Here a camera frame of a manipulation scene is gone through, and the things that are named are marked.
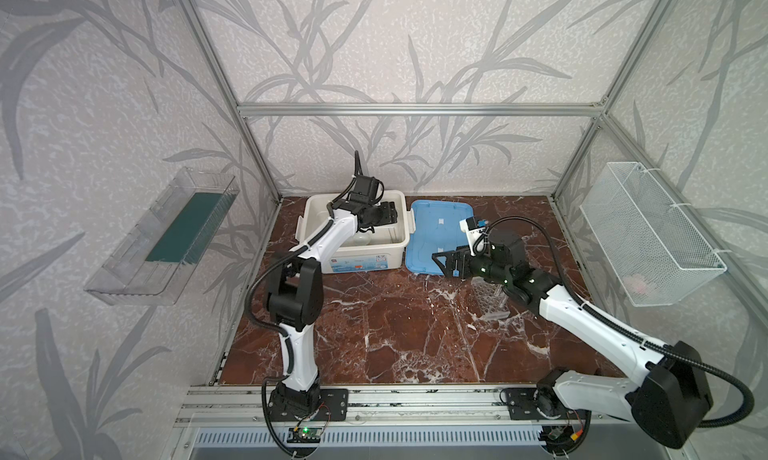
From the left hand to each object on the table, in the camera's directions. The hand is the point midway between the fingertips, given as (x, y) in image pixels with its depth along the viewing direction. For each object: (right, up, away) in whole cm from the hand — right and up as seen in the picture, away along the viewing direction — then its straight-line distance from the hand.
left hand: (393, 205), depth 94 cm
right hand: (+15, -11, -16) cm, 24 cm away
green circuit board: (-21, -57, -23) cm, 65 cm away
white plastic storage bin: (-5, -14, -5) cm, 16 cm away
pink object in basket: (+61, -21, -21) cm, 68 cm away
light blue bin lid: (+16, -8, +17) cm, 25 cm away
